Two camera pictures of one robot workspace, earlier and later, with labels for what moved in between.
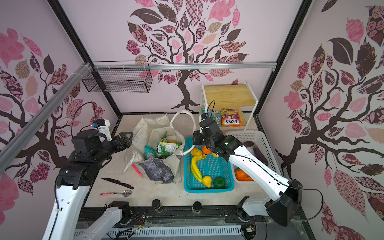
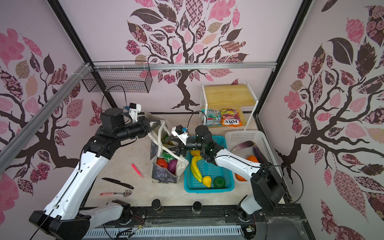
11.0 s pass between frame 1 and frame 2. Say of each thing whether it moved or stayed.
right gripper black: moved
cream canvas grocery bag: moved
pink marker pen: stayed
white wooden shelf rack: stayed
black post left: stayed
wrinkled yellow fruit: stayed
